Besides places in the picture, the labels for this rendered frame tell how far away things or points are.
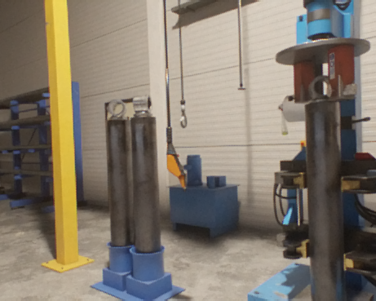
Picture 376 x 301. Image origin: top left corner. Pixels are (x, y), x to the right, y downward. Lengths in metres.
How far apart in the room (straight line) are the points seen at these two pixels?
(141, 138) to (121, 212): 0.70
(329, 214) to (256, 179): 2.65
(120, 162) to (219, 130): 2.55
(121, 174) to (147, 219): 0.47
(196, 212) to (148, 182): 2.02
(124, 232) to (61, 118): 1.42
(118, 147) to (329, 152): 1.67
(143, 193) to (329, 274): 1.44
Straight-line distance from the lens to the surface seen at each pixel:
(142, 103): 2.85
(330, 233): 2.48
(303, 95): 2.62
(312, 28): 2.54
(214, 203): 4.54
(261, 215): 5.06
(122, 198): 3.07
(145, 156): 2.80
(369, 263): 2.46
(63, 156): 3.83
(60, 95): 3.87
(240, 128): 5.10
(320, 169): 2.41
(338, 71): 2.33
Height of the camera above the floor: 1.24
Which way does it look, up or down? 1 degrees down
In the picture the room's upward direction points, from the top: 2 degrees counter-clockwise
